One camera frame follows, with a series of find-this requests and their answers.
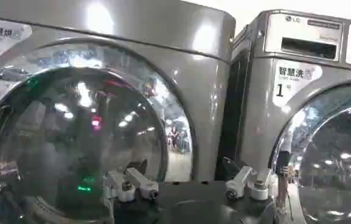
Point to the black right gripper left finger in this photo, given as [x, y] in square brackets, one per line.
[141, 184]

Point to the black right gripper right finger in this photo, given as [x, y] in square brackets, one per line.
[239, 182]

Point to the grey dryer with drawer panel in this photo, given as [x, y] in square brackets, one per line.
[260, 121]

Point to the round glass dryer door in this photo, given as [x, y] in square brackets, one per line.
[333, 158]
[71, 137]

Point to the grey dryer with rounded top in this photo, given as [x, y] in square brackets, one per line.
[190, 91]

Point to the silver drawer panel with slot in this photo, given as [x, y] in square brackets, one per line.
[303, 27]

